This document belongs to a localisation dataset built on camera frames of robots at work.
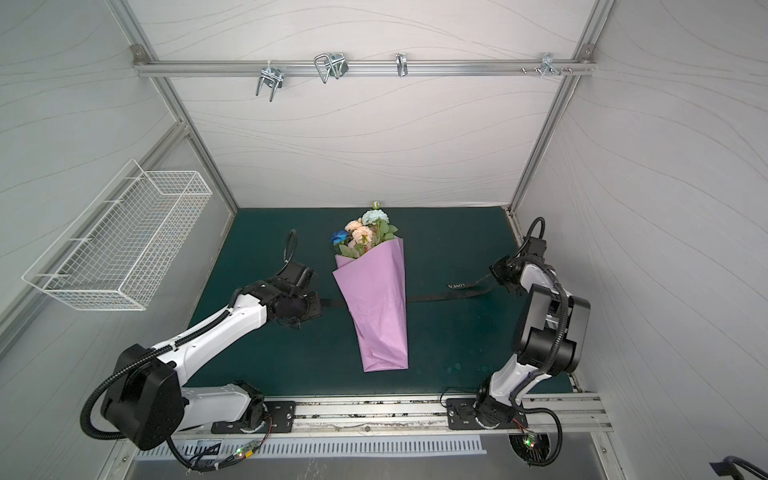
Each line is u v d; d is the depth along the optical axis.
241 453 0.68
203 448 0.72
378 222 1.07
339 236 1.06
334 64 0.76
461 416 0.73
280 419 0.73
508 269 0.71
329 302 0.92
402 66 0.78
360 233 1.07
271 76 0.79
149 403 0.40
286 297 0.61
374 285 0.91
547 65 0.77
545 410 0.67
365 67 0.78
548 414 0.68
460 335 0.86
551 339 0.48
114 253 0.67
